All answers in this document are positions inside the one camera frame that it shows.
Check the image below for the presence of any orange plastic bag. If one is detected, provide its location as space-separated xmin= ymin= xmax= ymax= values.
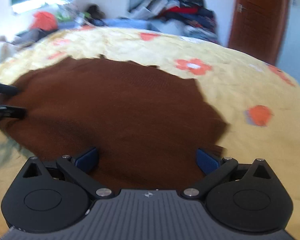
xmin=30 ymin=11 xmax=59 ymax=32

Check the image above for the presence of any brown knit sweater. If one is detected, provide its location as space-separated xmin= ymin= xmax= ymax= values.
xmin=0 ymin=56 xmax=232 ymax=193

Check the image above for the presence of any dark clothes heap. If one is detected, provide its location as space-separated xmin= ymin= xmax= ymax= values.
xmin=14 ymin=27 xmax=56 ymax=46

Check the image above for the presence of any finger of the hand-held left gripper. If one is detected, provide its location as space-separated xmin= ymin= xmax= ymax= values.
xmin=0 ymin=104 xmax=27 ymax=119
xmin=0 ymin=78 xmax=20 ymax=96

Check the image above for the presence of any pile of mixed clothes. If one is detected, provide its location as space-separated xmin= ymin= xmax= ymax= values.
xmin=129 ymin=0 xmax=219 ymax=44

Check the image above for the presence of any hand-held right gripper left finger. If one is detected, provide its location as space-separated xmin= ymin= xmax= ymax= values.
xmin=22 ymin=147 xmax=115 ymax=200

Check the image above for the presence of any yellow floral bed quilt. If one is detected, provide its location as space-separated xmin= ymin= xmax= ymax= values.
xmin=0 ymin=26 xmax=300 ymax=240

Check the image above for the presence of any blue quilted blanket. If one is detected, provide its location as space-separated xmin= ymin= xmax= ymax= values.
xmin=57 ymin=17 xmax=163 ymax=32

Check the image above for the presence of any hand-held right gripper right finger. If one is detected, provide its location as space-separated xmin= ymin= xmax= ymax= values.
xmin=182 ymin=148 xmax=275 ymax=200

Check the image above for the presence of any black cloth bundle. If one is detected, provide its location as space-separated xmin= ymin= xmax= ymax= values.
xmin=86 ymin=4 xmax=106 ymax=21

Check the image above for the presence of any brown wooden door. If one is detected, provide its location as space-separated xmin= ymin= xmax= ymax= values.
xmin=227 ymin=0 xmax=292 ymax=65

